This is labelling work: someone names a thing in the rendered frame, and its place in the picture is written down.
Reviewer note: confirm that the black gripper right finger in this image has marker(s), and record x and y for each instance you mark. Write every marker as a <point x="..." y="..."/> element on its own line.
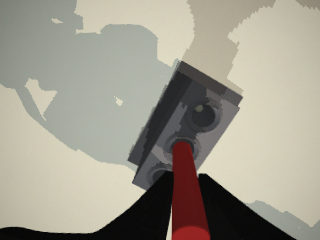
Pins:
<point x="230" y="219"/>

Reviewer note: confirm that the red peg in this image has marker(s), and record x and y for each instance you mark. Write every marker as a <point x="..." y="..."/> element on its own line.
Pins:
<point x="188" y="216"/>

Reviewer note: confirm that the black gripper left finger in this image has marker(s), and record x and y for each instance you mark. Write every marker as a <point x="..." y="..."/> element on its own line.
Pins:
<point x="147" y="219"/>

